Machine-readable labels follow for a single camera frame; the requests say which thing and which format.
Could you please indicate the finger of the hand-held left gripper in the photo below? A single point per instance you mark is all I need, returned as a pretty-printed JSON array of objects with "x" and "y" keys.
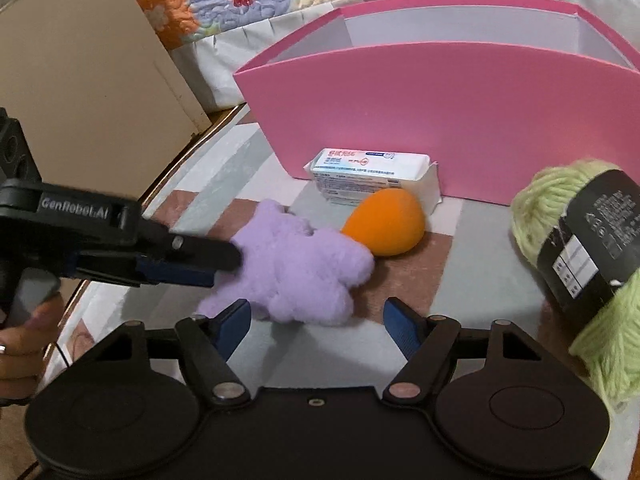
[
  {"x": 165, "y": 275},
  {"x": 200, "y": 255}
]

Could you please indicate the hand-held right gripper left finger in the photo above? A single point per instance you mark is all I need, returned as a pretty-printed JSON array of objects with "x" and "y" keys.
[{"x": 232, "y": 327}]

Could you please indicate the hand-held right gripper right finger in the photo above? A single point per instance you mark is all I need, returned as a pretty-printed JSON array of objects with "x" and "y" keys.
[{"x": 402, "y": 327}]

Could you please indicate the purple plush toy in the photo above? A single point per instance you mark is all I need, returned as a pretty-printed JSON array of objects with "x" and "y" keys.
[{"x": 300, "y": 275}]

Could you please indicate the orange makeup sponge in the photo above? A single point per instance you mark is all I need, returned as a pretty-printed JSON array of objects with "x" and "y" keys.
[{"x": 387, "y": 225}]

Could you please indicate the white tissue packet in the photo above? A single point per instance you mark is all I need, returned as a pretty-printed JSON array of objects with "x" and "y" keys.
[{"x": 365, "y": 175}]

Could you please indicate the green yarn ball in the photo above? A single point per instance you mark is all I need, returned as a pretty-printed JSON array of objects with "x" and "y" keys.
[{"x": 542, "y": 210}]

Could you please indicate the pink cardboard box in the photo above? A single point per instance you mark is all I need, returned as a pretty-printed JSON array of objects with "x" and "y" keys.
[{"x": 450, "y": 125}]

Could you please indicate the person's left hand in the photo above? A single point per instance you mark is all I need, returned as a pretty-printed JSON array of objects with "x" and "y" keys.
[{"x": 25, "y": 355}]

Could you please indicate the checkered rug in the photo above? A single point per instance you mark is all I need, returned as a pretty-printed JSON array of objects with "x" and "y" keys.
[{"x": 465, "y": 280}]

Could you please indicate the floral quilted bedspread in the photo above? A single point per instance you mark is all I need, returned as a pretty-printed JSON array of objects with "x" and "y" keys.
[{"x": 225, "y": 75}]

